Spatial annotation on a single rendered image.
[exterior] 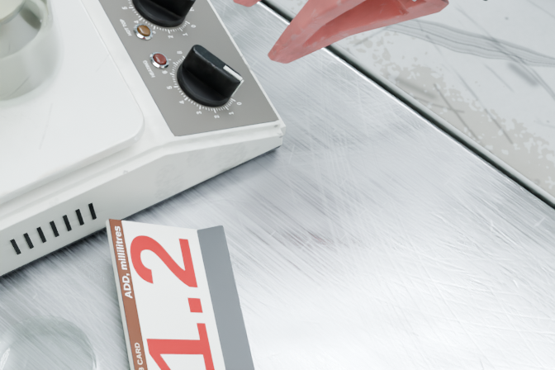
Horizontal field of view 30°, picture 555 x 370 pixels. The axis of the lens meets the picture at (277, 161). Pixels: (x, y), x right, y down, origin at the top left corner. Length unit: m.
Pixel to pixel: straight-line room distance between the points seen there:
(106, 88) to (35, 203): 0.07
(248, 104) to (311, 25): 0.13
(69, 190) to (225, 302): 0.10
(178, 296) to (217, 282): 0.03
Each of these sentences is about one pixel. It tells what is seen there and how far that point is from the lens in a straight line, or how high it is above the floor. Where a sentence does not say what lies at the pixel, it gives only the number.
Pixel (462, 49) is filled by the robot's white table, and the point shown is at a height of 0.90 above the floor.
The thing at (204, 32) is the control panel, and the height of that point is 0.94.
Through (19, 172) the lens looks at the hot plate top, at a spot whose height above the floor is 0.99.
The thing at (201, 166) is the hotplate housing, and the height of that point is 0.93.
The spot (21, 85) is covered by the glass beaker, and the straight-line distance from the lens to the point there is 0.50.
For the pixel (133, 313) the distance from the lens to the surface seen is 0.52.
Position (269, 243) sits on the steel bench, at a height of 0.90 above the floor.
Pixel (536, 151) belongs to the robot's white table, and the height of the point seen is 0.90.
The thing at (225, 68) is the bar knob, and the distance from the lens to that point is 0.55.
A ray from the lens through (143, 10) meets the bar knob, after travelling 0.58.
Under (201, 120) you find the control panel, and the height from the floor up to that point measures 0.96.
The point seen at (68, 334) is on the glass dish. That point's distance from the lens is 0.56.
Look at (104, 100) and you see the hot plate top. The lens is 0.51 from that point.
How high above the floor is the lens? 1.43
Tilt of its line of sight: 64 degrees down
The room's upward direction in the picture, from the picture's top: 6 degrees clockwise
